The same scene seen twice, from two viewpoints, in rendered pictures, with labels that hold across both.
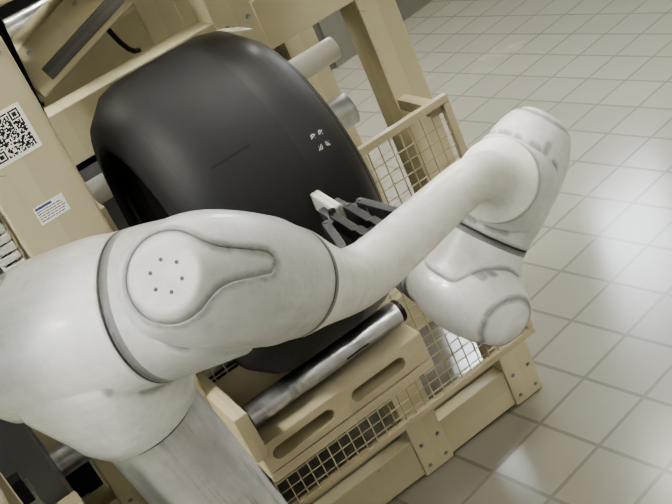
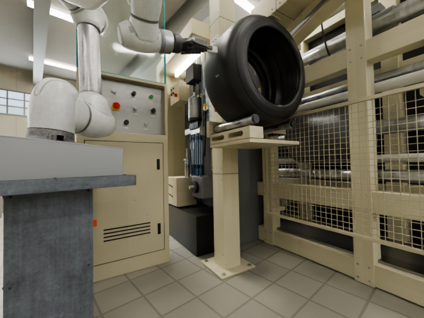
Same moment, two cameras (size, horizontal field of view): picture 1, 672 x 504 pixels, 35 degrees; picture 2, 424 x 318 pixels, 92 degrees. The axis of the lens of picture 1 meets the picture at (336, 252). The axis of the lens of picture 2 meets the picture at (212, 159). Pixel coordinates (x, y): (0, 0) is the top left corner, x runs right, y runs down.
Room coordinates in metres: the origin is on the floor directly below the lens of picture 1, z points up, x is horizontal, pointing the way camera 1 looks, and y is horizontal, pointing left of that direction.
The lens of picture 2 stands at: (1.24, -0.97, 0.69)
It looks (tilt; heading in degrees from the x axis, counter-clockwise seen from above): 1 degrees up; 78
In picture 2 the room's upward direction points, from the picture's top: 1 degrees counter-clockwise
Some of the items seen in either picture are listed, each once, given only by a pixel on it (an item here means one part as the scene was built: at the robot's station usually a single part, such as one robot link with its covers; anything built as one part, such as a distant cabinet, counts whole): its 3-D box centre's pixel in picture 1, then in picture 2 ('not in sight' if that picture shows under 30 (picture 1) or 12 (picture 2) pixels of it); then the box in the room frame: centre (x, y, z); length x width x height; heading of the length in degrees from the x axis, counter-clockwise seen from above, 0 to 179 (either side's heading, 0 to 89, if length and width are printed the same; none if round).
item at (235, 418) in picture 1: (207, 394); (233, 131); (1.67, 0.32, 0.90); 0.40 x 0.03 x 0.10; 20
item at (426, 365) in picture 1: (307, 381); (252, 144); (1.73, 0.15, 0.80); 0.37 x 0.36 x 0.02; 20
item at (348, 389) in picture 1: (335, 393); (233, 136); (1.60, 0.11, 0.84); 0.36 x 0.09 x 0.06; 110
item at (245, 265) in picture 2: not in sight; (227, 262); (1.63, 0.39, 0.01); 0.27 x 0.27 x 0.02; 20
